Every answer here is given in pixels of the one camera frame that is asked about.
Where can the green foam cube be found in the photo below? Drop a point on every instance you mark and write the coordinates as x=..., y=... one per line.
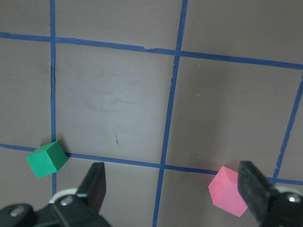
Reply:
x=47, y=159

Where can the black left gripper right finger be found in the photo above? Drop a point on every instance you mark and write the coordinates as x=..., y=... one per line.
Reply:
x=256, y=190

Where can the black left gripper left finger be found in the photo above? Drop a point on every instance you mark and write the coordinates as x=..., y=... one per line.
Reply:
x=92, y=189

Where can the pink foam cube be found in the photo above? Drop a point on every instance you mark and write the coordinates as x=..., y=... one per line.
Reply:
x=224, y=192

